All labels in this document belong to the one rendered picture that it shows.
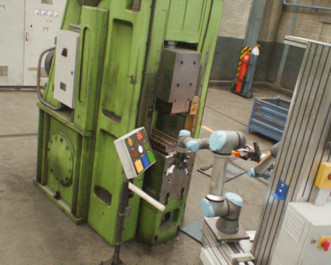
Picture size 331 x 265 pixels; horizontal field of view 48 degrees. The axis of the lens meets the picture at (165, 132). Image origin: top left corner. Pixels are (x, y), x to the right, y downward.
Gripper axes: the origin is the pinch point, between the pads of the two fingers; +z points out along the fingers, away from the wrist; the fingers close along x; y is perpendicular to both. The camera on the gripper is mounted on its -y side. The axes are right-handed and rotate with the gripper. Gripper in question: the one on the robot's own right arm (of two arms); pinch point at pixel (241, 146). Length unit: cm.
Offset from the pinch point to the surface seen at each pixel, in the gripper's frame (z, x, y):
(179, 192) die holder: 36, -27, 54
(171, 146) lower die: 42, -42, 9
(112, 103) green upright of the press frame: 89, -71, -19
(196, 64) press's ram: 41, -29, -62
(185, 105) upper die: 42, -34, -27
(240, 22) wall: 454, 699, -85
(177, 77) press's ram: 43, -48, -52
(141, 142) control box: 34, -88, -7
